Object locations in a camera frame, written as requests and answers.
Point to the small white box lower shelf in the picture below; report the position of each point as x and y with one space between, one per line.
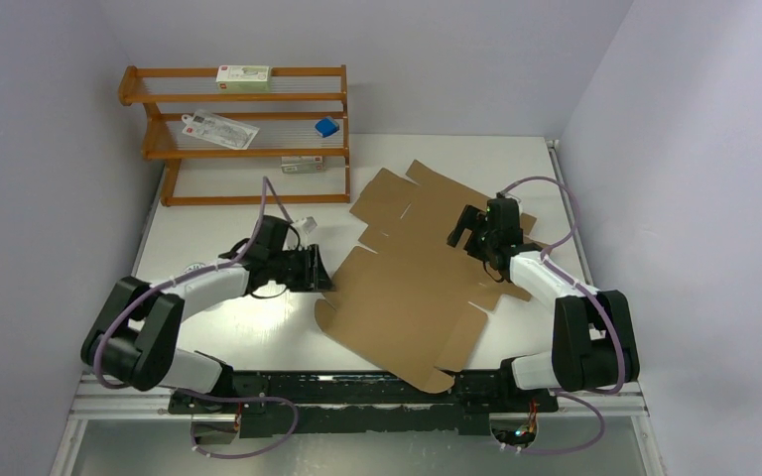
295 165

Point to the orange wooden shelf rack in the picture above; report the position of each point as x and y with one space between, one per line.
197 173

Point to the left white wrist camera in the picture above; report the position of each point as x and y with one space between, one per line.
305 227

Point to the blue white patterned round tape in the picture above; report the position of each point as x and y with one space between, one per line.
193 267

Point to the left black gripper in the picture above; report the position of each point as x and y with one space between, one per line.
313 276

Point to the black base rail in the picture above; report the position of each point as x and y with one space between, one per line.
270 402

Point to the white green box top shelf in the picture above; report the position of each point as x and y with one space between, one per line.
243 78

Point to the small blue box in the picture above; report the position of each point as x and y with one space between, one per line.
327 127

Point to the brown cardboard box sheet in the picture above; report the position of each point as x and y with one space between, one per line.
403 299

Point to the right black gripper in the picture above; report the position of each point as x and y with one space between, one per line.
473 219

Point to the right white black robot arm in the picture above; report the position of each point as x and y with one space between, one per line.
592 345

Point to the clear plastic package red label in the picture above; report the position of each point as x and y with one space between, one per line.
219 130

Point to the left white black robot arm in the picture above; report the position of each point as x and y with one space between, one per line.
134 339

